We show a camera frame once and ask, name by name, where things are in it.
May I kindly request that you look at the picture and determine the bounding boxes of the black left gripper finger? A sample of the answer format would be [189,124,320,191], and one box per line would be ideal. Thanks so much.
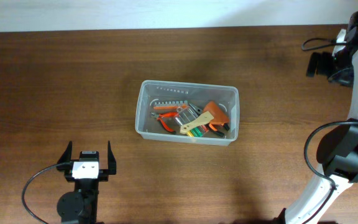
[57,141,73,171]
[108,141,117,175]

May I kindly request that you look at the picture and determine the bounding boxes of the red small cutting pliers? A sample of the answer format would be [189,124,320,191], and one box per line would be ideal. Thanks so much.
[150,112,177,134]

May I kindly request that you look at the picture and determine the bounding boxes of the orange socket bit holder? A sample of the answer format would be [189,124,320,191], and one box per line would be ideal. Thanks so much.
[152,100,189,110]

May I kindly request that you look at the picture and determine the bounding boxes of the clear screwdriver set case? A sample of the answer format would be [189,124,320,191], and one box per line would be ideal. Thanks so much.
[174,107,208,137]

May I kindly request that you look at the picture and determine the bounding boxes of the orange black long-nose pliers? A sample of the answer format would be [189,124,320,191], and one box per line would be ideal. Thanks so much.
[189,101,230,138]

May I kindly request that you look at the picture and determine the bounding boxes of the orange scraper wooden handle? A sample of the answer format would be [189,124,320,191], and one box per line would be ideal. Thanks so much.
[175,101,230,138]

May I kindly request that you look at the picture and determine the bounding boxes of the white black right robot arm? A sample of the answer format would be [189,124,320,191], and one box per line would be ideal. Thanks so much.
[272,11,358,224]

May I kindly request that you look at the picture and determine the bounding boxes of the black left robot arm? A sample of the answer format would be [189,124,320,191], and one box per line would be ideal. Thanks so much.
[57,142,117,224]

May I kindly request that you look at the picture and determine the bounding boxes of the clear plastic container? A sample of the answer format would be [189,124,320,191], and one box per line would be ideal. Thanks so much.
[135,80,240,146]

